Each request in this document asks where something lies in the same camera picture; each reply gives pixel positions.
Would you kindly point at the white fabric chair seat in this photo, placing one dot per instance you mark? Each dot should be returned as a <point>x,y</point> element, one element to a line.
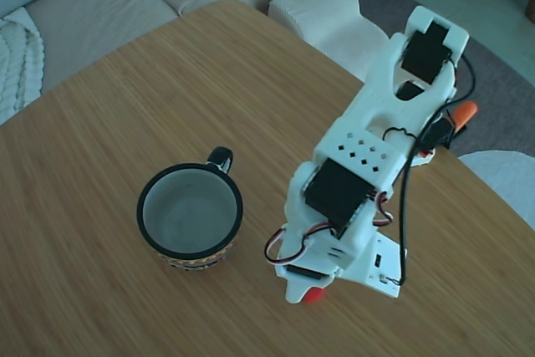
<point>505,181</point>

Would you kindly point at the white textured ottoman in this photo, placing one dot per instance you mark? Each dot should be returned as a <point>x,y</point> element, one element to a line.
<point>326,18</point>

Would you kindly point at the white knitted blanket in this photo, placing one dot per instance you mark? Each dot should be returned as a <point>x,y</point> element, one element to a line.
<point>16,64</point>

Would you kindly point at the grey floor rug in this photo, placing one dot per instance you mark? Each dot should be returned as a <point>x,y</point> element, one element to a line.
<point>501,72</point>

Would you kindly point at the colourful painted ceramic cup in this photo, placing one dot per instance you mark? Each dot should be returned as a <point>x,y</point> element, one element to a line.
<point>188,215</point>

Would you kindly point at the brown plant pot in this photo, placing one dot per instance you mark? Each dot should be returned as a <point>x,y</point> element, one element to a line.
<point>531,8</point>

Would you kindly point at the orange black table clamp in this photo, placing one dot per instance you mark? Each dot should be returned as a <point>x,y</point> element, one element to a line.
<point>464,112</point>

